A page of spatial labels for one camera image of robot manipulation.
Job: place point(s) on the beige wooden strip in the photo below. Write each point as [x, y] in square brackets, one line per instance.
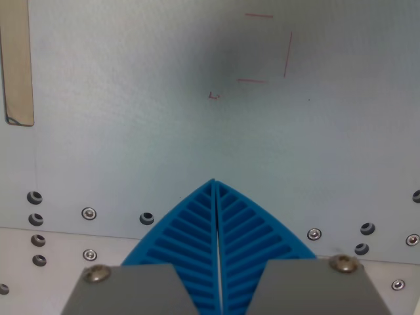
[19, 62]

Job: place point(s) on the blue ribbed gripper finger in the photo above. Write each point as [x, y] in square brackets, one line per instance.
[183, 229]
[246, 226]

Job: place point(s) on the silver hex socket screw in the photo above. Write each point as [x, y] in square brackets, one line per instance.
[314, 234]
[89, 213]
[89, 254]

